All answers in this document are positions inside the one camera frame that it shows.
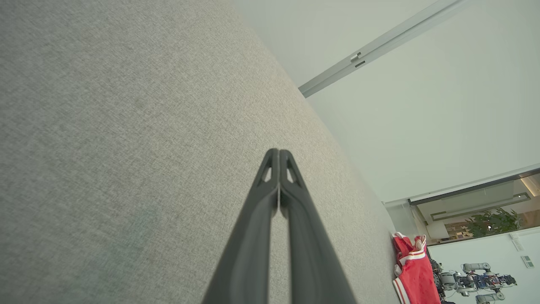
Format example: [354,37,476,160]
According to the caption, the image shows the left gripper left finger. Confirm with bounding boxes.
[202,148,280,304]

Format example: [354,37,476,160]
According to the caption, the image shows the red shorts white waistband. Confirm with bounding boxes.
[391,231,427,264]

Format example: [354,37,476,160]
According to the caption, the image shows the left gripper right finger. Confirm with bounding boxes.
[279,149,358,304]

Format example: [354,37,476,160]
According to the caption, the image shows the grey background robot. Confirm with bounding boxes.
[439,262,518,304]

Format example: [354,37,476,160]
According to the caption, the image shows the green potted plant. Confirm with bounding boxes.
[465,207,523,238]

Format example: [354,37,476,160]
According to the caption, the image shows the grey fabric sofa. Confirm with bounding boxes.
[0,0,401,304]

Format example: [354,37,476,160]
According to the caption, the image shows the grey metal wall rail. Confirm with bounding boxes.
[298,0,467,99]

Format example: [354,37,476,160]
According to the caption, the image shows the red basketball jersey white sleeves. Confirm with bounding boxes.
[392,248,442,304]

